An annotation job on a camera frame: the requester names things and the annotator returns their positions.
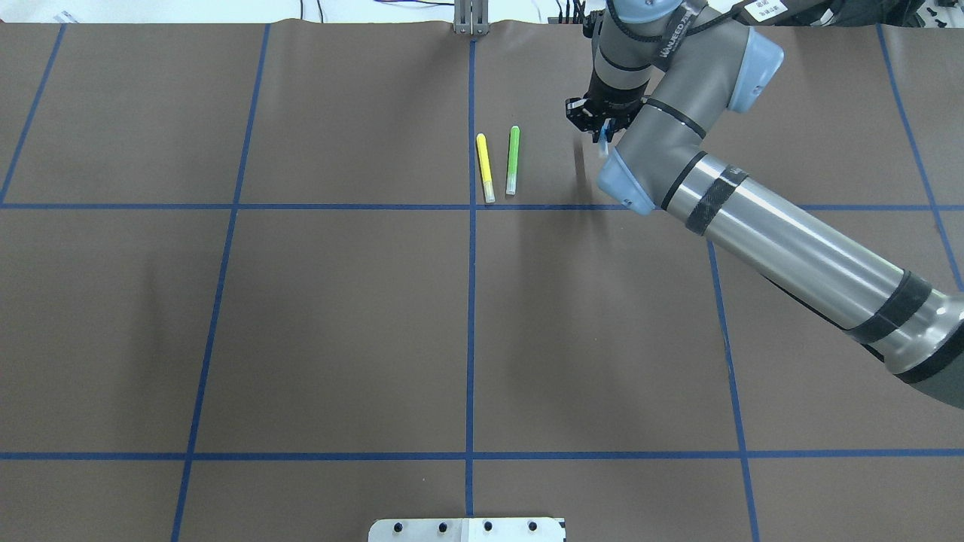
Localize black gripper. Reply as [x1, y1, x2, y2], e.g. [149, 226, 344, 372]
[586, 72, 648, 144]

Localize blue highlighter pen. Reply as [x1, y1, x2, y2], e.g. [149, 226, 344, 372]
[596, 126, 610, 159]

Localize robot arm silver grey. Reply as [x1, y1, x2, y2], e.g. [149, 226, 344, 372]
[581, 1, 962, 408]

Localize green highlighter pen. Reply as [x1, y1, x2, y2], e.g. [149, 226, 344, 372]
[504, 126, 521, 196]

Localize yellow highlighter pen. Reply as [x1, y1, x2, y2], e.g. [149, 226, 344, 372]
[475, 132, 496, 205]

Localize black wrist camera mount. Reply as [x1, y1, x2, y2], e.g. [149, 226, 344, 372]
[565, 96, 606, 137]

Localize aluminium frame post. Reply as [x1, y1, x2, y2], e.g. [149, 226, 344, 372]
[452, 0, 491, 35]

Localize white pedestal column base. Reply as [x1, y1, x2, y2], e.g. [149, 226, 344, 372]
[368, 516, 567, 541]

